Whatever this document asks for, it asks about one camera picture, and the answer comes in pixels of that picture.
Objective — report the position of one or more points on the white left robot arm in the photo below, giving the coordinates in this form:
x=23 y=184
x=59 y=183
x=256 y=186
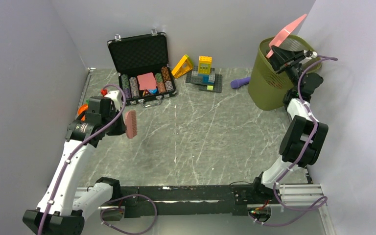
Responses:
x=58 y=212

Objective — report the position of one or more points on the orange horseshoe toy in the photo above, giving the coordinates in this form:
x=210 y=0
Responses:
x=82 y=110

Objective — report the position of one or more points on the black poker chip case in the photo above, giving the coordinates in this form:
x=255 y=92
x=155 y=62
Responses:
x=138 y=55

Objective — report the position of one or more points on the pink hand brush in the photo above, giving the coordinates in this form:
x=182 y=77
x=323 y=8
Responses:
x=131 y=124

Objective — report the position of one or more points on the toy brick tower on baseplate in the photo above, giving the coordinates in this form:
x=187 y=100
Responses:
x=204 y=76

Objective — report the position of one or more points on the purple cylindrical toy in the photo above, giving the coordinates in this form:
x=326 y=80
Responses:
x=237 y=83

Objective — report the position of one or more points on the yellow triangular toy block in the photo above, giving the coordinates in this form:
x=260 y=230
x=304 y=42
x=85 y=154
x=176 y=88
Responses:
x=183 y=66

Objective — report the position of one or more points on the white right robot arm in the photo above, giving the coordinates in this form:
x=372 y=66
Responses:
x=305 y=136

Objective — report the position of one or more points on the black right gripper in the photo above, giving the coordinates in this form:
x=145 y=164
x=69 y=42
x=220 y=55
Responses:
x=282 y=60

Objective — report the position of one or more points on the pink dustpan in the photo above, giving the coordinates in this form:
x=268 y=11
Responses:
x=284 y=33

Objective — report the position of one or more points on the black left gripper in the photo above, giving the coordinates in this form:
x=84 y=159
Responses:
x=121 y=129

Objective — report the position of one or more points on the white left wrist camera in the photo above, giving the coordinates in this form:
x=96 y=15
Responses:
x=113 y=98

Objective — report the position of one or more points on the green mesh waste bin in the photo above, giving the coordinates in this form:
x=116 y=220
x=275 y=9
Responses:
x=270 y=90

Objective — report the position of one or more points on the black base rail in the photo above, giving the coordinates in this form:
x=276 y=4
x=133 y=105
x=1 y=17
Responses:
x=235 y=200

